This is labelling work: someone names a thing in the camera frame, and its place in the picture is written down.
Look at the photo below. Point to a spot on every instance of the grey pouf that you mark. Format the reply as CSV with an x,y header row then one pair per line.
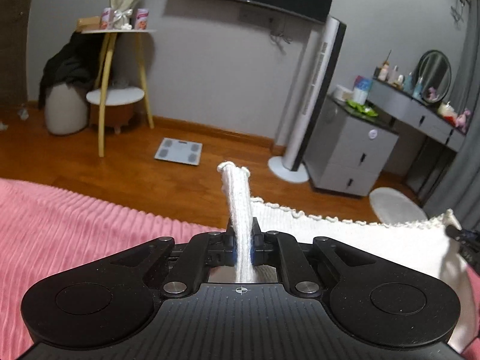
x,y
65,110

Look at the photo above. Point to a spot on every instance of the white round stool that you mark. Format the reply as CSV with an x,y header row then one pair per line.
x,y
397,204

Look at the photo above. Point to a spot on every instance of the grey bathroom scale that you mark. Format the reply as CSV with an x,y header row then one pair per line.
x,y
178,151

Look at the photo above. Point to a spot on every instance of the round black-framed mirror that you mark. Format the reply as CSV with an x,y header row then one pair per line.
x,y
435,73

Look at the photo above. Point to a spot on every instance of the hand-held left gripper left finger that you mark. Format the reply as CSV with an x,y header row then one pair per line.
x,y
231,249

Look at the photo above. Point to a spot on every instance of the teal cosmetic bottle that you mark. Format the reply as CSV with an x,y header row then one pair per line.
x,y
417,88

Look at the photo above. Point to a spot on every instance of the white jar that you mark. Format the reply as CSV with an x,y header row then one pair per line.
x,y
446,110

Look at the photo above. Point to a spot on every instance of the pink ribbed blanket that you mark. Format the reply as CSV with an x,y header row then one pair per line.
x,y
75,225

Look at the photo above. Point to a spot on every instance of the grey drawer cabinet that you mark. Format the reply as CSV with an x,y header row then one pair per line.
x,y
348,150

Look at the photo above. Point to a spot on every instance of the grey curtain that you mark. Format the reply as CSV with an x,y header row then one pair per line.
x,y
468,157

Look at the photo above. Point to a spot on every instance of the pink plush toy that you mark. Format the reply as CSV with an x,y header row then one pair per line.
x,y
463,122

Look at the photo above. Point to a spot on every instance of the green leaf-shaped tray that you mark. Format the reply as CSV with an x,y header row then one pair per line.
x,y
363,108

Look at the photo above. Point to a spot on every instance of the white ribbed knit sweater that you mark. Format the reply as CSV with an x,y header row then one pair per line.
x,y
356,240

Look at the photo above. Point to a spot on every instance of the reed diffuser bottle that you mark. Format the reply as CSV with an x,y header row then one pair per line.
x,y
382,70

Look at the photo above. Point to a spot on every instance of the grey vanity desk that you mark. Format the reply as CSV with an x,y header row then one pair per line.
x,y
408,105

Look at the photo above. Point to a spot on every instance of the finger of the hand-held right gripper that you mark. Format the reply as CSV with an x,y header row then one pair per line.
x,y
454,232

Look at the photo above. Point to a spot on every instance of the black clothes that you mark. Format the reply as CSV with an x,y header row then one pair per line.
x,y
67,63

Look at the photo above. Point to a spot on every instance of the brown cardboard box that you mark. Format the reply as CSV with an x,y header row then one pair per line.
x,y
88,24

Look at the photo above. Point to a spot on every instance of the white tower fan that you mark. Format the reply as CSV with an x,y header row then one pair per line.
x,y
311,93

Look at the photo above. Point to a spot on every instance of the brown footed tub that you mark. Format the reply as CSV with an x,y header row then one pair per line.
x,y
112,114

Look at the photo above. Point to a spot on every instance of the yellow-legged round side table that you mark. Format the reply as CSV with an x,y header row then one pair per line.
x,y
112,95

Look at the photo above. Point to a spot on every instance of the white cosmetic bottle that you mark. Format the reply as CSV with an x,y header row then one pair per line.
x,y
393,75

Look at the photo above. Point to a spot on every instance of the dark wooden door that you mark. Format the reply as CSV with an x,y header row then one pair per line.
x,y
15,37

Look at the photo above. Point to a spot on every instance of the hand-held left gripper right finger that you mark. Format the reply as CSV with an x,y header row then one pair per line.
x,y
254,249

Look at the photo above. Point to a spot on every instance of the pink printed can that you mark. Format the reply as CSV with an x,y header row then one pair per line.
x,y
142,18
107,18

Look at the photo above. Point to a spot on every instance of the white round container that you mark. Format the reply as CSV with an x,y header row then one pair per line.
x,y
343,93

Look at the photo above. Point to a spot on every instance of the blue and white tissue pack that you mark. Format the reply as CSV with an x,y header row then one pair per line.
x,y
362,90

